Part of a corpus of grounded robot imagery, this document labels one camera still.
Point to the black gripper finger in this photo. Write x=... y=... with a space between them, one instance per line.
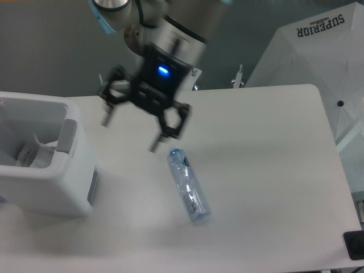
x=168 y=129
x=111 y=101

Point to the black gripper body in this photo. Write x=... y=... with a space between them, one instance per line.
x=154 y=87

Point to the clear plastic water bottle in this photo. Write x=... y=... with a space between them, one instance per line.
x=188 y=186

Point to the white plastic packaging bag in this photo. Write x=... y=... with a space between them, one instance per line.
x=45 y=153

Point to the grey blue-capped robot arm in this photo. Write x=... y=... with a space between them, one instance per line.
x=170 y=37

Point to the white trash can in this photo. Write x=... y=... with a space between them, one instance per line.
x=67 y=185

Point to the paper trash in bin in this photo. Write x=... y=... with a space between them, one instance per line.
x=27 y=155

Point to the white superior umbrella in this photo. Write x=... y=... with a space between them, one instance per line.
x=325 y=50

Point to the black device at table corner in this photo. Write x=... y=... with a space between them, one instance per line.
x=354 y=244

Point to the white metal base frame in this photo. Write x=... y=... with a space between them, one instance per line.
x=189 y=83

